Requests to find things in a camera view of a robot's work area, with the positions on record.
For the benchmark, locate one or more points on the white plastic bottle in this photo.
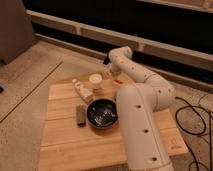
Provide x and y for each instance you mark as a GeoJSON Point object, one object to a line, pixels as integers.
{"type": "Point", "coordinates": [83, 92]}

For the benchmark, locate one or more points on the wooden table board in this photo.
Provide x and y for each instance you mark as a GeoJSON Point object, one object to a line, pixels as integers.
{"type": "Point", "coordinates": [67, 147]}

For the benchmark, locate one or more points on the white ceramic cup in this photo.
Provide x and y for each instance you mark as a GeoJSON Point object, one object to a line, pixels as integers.
{"type": "Point", "coordinates": [95, 80]}

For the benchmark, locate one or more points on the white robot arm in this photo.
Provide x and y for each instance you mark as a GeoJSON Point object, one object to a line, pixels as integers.
{"type": "Point", "coordinates": [136, 103]}

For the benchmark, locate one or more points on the grey sofa corner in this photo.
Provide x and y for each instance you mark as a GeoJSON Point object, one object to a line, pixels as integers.
{"type": "Point", "coordinates": [16, 32]}

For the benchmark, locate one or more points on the black bowl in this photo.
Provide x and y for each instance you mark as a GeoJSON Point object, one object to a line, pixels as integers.
{"type": "Point", "coordinates": [102, 114]}

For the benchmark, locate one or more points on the brown rectangular block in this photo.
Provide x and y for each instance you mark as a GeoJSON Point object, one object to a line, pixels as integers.
{"type": "Point", "coordinates": [80, 115]}

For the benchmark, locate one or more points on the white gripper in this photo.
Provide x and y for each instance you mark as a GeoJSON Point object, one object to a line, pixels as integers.
{"type": "Point", "coordinates": [110, 73]}

